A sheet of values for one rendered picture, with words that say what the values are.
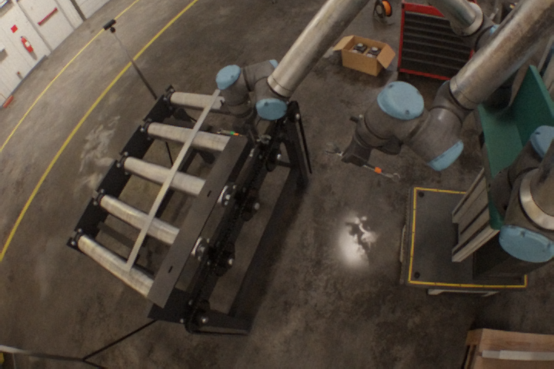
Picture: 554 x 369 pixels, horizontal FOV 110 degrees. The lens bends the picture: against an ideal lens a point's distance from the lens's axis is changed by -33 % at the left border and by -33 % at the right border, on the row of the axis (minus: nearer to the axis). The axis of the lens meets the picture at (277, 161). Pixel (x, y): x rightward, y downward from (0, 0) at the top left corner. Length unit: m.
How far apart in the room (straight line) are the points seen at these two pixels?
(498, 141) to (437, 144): 0.52
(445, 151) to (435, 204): 1.41
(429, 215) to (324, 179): 0.94
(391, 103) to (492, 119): 0.65
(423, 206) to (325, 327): 1.05
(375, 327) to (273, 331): 0.70
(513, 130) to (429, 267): 1.03
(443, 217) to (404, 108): 1.48
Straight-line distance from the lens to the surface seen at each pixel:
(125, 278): 1.56
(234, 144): 1.24
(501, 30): 0.61
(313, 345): 2.09
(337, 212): 2.27
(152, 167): 1.76
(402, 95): 0.60
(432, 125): 0.62
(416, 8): 2.71
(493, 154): 1.06
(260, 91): 0.88
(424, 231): 1.93
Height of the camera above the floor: 2.08
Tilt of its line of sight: 54 degrees down
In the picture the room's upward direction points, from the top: 20 degrees counter-clockwise
